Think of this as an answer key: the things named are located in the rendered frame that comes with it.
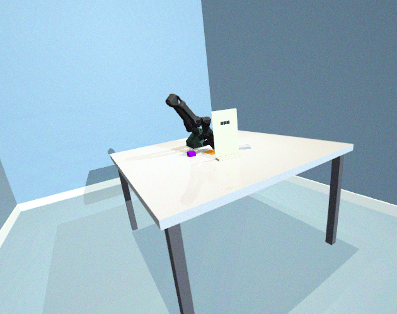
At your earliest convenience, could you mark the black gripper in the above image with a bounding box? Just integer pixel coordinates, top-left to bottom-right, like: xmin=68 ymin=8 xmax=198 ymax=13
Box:
xmin=203 ymin=128 xmax=215 ymax=149

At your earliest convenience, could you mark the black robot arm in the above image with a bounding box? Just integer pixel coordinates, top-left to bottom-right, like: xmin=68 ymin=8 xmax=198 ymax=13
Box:
xmin=165 ymin=94 xmax=211 ymax=141

